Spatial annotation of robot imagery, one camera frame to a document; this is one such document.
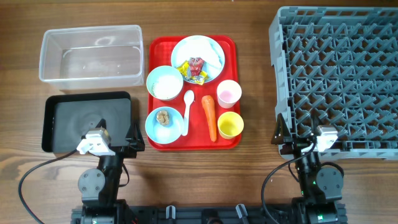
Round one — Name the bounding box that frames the red snack wrapper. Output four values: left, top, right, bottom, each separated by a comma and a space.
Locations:
188, 57, 205, 76

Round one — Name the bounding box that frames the brown food lump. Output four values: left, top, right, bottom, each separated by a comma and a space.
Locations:
156, 110, 170, 126

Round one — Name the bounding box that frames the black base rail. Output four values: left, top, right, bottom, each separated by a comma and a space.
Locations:
70, 204, 348, 224

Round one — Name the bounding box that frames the orange carrot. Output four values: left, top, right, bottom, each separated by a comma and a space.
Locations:
201, 95, 217, 142

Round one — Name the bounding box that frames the yellow cup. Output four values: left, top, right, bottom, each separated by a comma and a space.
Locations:
217, 111, 244, 139

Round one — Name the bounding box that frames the white napkin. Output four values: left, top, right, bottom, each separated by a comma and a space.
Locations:
173, 36, 223, 68

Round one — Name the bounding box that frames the clear plastic bin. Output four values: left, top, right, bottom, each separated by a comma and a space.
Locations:
39, 25, 145, 90

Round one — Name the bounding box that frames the light blue bowl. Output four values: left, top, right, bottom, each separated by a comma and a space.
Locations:
145, 106, 184, 144

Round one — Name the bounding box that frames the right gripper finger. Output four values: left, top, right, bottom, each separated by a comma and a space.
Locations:
271, 113, 292, 144
311, 115, 323, 134

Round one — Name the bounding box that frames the light blue plate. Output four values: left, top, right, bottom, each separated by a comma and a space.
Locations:
171, 47, 225, 84

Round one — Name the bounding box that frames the green bowl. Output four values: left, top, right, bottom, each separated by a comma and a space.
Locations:
146, 65, 183, 101

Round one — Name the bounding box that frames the pink cup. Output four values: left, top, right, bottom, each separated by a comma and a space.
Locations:
216, 80, 242, 109

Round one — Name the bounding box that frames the black waste tray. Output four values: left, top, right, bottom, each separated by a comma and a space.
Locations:
42, 91, 132, 153

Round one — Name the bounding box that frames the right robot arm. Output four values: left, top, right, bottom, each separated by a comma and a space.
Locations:
271, 114, 348, 223

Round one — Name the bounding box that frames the grey dishwasher rack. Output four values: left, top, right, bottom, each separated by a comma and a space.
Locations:
269, 6, 397, 161

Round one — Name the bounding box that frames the white plastic spoon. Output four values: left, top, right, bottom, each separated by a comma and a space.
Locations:
182, 90, 195, 136

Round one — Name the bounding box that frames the red serving tray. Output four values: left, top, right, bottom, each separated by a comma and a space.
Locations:
147, 35, 241, 151

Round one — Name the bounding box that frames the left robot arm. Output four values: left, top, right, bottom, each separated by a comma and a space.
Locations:
71, 119, 145, 224

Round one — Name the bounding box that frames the yellow snack wrapper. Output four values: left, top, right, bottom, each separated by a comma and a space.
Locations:
177, 60, 208, 85

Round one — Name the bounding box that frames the white rice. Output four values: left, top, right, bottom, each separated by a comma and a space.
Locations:
152, 75, 182, 100

